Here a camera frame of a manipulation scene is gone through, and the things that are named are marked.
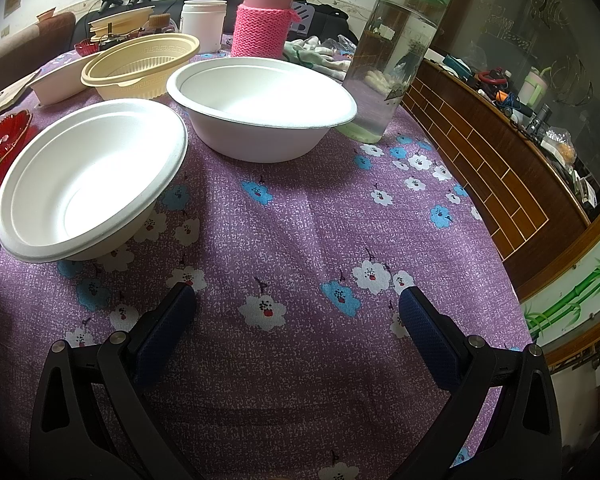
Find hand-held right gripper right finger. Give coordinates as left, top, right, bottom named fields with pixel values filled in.
left=399, top=286, right=563, bottom=480

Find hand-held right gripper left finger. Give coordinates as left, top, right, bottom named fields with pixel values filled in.
left=28, top=282, right=201, bottom=480

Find red glass plate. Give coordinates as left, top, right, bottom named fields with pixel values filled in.
left=0, top=110, right=33, bottom=216

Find white paper bowl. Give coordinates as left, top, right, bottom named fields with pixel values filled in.
left=27, top=62, right=103, bottom=107
left=166, top=57, right=358, bottom=163
left=0, top=98, right=189, bottom=264

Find cream ribbed plastic bowl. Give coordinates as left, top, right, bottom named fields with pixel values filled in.
left=81, top=33, right=201, bottom=102

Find purple floral tablecloth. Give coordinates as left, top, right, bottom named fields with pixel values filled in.
left=0, top=47, right=546, bottom=480

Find brown paper card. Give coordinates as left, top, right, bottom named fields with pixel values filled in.
left=0, top=72, right=43, bottom=122

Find brown wooden counter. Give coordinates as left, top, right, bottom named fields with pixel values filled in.
left=400, top=55, right=600, bottom=306

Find clear bag of bread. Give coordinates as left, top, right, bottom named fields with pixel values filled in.
left=542, top=127, right=578, bottom=166

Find brown sofa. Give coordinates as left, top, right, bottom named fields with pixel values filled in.
left=0, top=10, right=77, bottom=106

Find stack of cream containers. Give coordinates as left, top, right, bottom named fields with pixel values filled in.
left=87, top=5, right=157, bottom=43

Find white tumbler with straw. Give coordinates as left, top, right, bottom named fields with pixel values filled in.
left=517, top=65, right=553, bottom=111

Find teal case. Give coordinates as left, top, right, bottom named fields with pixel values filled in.
left=442, top=55, right=473, bottom=76

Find clear water bottle mint lid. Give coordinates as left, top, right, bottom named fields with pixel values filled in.
left=336, top=0, right=456, bottom=143

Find white work gloves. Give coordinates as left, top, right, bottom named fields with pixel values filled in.
left=282, top=35, right=356, bottom=81

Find white plastic jar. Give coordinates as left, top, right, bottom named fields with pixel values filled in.
left=180, top=0, right=228, bottom=54

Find pink thermos with knitted sleeve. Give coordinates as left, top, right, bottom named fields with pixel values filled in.
left=230, top=0, right=301, bottom=58

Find black bag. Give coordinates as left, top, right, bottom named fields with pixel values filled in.
left=285, top=2, right=361, bottom=43

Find etched glass partition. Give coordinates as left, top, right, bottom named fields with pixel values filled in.
left=430, top=0, right=600, bottom=221

